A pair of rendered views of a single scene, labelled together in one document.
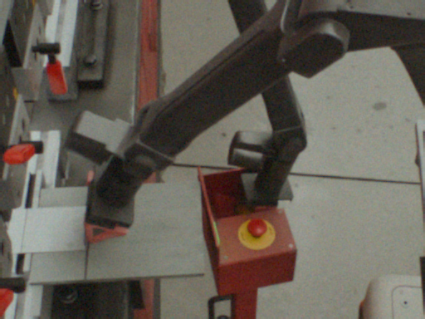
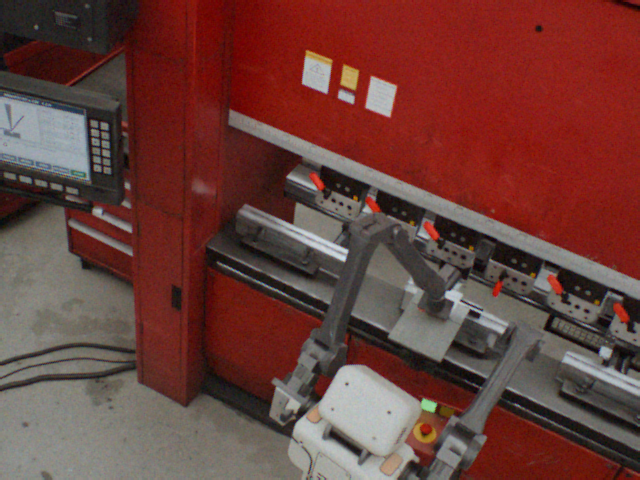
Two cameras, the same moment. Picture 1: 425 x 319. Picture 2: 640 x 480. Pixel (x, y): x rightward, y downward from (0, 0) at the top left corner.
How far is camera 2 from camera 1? 2.31 m
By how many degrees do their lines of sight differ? 73
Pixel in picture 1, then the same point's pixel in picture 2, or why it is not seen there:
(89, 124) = (448, 269)
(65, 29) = (598, 373)
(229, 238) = (429, 419)
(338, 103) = not seen: outside the picture
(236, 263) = not seen: hidden behind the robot
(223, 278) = not seen: hidden behind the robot
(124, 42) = (600, 424)
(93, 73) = (567, 387)
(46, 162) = (491, 324)
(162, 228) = (420, 335)
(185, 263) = (396, 333)
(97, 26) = (615, 409)
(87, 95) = (555, 385)
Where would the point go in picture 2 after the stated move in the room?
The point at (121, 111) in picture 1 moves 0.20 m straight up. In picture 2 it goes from (534, 394) to (553, 354)
